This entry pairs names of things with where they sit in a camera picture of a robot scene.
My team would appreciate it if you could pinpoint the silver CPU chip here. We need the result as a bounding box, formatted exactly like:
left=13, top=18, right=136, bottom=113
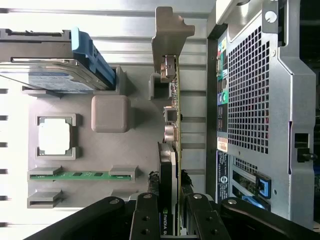
left=37, top=117, right=73, bottom=155

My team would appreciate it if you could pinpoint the green RAM stick bare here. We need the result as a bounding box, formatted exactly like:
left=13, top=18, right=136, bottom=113
left=29, top=171, right=133, bottom=181

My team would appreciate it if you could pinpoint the black and grey PC case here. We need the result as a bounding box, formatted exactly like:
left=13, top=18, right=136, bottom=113
left=206, top=0, right=320, bottom=232

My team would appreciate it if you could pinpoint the blue card retention clip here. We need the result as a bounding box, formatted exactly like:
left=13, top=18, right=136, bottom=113
left=241, top=196, right=271, bottom=211
left=254, top=174, right=273, bottom=200

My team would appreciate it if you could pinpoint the grey parts rack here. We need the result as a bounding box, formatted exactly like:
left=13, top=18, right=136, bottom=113
left=26, top=64, right=181, bottom=210

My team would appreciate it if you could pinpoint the hard disk in blue carrier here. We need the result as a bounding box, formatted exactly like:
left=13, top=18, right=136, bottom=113
left=0, top=26, right=116, bottom=95

